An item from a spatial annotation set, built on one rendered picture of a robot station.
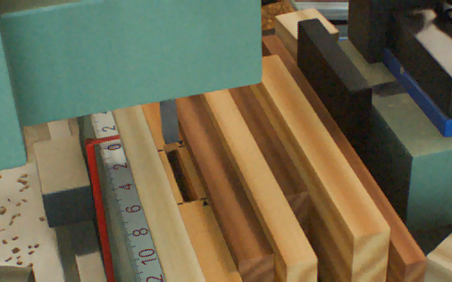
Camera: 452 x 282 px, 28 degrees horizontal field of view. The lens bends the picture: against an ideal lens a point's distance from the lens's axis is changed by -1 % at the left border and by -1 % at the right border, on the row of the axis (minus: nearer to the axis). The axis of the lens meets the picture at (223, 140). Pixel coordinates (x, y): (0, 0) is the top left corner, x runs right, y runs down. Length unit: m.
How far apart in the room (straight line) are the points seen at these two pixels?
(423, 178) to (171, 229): 0.15
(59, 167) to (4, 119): 0.27
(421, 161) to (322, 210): 0.07
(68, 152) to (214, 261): 0.27
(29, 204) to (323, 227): 0.33
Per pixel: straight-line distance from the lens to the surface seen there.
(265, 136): 0.55
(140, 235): 0.48
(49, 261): 0.70
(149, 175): 0.53
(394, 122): 0.55
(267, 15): 0.77
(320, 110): 0.55
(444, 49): 0.55
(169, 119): 0.54
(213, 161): 0.54
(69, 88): 0.48
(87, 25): 0.46
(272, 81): 0.56
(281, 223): 0.48
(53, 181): 0.70
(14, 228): 0.74
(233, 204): 0.51
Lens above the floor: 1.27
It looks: 36 degrees down
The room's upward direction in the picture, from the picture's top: 3 degrees counter-clockwise
